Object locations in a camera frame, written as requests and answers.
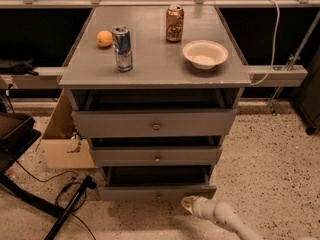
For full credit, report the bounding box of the grey drawer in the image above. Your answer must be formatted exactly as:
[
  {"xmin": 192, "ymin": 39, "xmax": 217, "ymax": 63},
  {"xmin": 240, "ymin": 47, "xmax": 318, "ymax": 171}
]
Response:
[
  {"xmin": 98, "ymin": 165, "xmax": 216, "ymax": 201},
  {"xmin": 90, "ymin": 136, "xmax": 222, "ymax": 166},
  {"xmin": 69, "ymin": 89, "xmax": 236, "ymax": 138}
]

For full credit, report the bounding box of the white paper bowl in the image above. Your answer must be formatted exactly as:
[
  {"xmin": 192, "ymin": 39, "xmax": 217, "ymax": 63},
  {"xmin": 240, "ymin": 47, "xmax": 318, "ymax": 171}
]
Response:
[{"xmin": 182, "ymin": 40, "xmax": 228, "ymax": 70}]

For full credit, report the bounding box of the black office chair base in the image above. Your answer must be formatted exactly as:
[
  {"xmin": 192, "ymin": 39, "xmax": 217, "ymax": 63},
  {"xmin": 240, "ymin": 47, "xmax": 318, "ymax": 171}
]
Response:
[{"xmin": 0, "ymin": 112, "xmax": 98, "ymax": 240}]

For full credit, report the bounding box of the white cable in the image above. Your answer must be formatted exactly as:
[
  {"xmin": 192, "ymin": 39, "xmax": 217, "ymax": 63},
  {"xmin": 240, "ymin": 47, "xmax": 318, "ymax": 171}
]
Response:
[{"xmin": 250, "ymin": 0, "xmax": 281, "ymax": 86}]

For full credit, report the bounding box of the dark cabinet at right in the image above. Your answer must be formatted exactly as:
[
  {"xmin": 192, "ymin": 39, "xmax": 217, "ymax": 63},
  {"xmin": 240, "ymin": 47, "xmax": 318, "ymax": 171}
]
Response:
[{"xmin": 295, "ymin": 48, "xmax": 320, "ymax": 135}]

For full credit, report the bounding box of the grey top drawer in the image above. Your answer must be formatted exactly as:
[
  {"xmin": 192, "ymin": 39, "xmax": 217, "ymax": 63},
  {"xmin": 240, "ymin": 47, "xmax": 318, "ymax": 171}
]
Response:
[{"xmin": 69, "ymin": 89, "xmax": 236, "ymax": 138}]

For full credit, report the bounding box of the black bag on rail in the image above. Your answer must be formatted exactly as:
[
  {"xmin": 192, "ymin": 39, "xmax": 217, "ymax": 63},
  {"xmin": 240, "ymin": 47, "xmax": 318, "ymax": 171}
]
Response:
[{"xmin": 0, "ymin": 59, "xmax": 37, "ymax": 75}]

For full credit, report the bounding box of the grey drawer cabinet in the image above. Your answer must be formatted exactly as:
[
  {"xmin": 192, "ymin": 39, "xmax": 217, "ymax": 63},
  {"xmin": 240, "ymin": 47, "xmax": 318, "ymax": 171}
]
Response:
[{"xmin": 58, "ymin": 4, "xmax": 252, "ymax": 185}]

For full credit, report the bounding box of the orange fruit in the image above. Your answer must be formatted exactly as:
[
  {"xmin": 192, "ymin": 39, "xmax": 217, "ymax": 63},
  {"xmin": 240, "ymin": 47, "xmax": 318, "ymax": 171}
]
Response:
[{"xmin": 96, "ymin": 30, "xmax": 113, "ymax": 48}]

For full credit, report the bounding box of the black floor cable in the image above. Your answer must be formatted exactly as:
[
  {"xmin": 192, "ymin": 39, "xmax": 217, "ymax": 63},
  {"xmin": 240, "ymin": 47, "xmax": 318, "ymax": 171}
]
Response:
[{"xmin": 15, "ymin": 160, "xmax": 98, "ymax": 240}]

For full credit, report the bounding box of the gold soda can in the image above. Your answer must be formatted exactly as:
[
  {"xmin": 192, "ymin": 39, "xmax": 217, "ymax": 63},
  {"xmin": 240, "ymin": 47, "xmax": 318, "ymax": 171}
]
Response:
[{"xmin": 166, "ymin": 5, "xmax": 184, "ymax": 42}]

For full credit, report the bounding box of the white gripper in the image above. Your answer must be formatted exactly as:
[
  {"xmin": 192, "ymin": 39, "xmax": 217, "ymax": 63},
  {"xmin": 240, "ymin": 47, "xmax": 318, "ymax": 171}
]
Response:
[{"xmin": 181, "ymin": 195, "xmax": 217, "ymax": 222}]

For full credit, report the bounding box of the aluminium frame rail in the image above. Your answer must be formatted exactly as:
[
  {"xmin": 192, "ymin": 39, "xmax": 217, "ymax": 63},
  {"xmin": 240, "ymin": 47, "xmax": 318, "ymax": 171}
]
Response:
[{"xmin": 0, "ymin": 63, "xmax": 307, "ymax": 89}]

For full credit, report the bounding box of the cardboard box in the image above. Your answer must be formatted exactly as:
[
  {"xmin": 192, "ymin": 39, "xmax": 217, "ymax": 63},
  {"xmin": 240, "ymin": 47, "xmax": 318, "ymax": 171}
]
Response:
[{"xmin": 41, "ymin": 91, "xmax": 95, "ymax": 169}]

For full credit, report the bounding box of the grey bottom drawer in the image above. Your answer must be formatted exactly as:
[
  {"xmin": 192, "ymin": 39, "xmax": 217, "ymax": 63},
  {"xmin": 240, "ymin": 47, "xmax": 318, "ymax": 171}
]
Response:
[{"xmin": 98, "ymin": 165, "xmax": 216, "ymax": 201}]

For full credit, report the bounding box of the grey middle drawer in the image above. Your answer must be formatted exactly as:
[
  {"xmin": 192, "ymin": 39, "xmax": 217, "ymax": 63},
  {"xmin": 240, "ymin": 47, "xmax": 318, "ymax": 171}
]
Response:
[{"xmin": 90, "ymin": 136, "xmax": 222, "ymax": 166}]

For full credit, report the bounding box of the blue silver energy drink can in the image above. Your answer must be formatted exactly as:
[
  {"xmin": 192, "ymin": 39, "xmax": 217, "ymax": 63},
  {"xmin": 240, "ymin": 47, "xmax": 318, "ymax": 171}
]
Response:
[{"xmin": 112, "ymin": 25, "xmax": 133, "ymax": 72}]

